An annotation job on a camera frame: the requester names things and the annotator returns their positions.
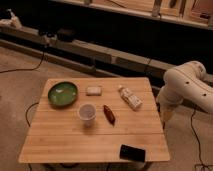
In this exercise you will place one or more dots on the black eraser block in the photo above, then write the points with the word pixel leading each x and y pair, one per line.
pixel 132 153

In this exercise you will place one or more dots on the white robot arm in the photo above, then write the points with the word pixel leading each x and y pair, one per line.
pixel 181 82

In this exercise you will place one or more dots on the white sponge block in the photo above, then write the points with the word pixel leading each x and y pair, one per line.
pixel 93 91

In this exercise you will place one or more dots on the white plastic bottle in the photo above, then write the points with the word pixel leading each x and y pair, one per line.
pixel 130 98

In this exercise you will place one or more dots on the clear plastic cup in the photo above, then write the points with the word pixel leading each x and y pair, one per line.
pixel 87 114

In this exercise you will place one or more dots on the green bowl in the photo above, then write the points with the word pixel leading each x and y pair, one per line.
pixel 62 94

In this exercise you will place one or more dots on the black round device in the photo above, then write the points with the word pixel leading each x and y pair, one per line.
pixel 66 35

